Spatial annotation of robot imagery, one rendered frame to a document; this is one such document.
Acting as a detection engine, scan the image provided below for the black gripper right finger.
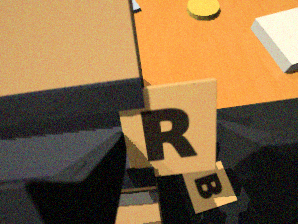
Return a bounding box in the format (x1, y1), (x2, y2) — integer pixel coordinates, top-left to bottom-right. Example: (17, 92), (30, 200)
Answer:
(216, 119), (298, 224)

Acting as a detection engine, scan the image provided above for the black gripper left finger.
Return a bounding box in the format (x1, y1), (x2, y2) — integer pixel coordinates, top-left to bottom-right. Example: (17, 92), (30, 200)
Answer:
(0, 131), (127, 224)

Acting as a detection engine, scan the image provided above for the yellow round disc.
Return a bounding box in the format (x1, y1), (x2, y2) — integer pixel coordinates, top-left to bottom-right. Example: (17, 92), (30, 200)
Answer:
(186, 0), (219, 21)

